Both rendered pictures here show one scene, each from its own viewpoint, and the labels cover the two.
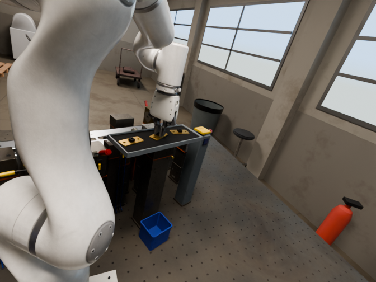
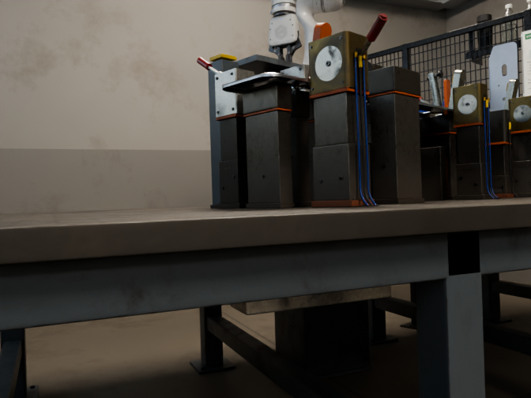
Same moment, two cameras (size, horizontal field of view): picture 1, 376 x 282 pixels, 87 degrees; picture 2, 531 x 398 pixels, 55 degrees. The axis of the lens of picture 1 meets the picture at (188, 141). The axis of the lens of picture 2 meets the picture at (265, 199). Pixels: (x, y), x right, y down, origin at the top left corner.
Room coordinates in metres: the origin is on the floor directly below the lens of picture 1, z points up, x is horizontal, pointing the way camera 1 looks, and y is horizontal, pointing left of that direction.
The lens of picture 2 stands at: (2.42, 0.27, 0.72)
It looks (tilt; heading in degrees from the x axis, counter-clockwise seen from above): 0 degrees down; 188
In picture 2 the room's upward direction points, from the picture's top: 2 degrees counter-clockwise
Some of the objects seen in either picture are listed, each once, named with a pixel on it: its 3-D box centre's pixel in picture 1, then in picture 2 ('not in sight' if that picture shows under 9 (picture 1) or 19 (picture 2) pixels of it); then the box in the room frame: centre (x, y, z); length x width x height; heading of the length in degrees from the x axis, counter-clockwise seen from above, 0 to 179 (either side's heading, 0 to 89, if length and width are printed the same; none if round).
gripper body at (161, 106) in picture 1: (164, 104); (284, 30); (0.71, 0.12, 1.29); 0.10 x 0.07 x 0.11; 71
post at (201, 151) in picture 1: (191, 169); (225, 135); (0.91, -0.06, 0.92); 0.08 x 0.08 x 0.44; 51
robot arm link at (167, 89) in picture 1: (168, 87); (283, 12); (0.71, 0.12, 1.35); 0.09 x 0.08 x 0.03; 71
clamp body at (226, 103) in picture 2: (183, 157); (232, 142); (1.09, 0.00, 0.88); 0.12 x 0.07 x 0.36; 51
